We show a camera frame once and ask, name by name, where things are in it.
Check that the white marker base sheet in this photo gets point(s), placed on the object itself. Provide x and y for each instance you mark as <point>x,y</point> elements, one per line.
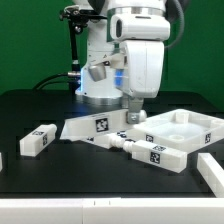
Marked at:
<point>78,130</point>

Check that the white fence bar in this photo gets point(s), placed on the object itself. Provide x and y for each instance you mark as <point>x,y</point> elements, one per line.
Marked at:
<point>212,173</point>
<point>112,211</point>

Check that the white left fence piece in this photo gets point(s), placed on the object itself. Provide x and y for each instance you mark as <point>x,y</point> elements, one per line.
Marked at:
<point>1,164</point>

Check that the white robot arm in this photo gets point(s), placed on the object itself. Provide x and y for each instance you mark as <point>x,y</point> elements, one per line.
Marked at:
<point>98,75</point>

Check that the white front fence bar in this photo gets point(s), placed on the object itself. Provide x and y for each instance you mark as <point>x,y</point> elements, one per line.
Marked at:
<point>112,211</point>

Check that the white right fence bar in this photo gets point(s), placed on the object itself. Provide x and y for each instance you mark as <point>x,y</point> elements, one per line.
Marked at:
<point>212,173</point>

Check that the white square desk top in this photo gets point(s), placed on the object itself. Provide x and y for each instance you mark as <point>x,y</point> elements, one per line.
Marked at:
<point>180,129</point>

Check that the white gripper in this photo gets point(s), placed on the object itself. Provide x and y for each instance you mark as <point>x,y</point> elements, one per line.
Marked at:
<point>139,60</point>

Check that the black camera on stand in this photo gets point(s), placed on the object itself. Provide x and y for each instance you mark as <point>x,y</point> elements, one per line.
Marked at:
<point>77,22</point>

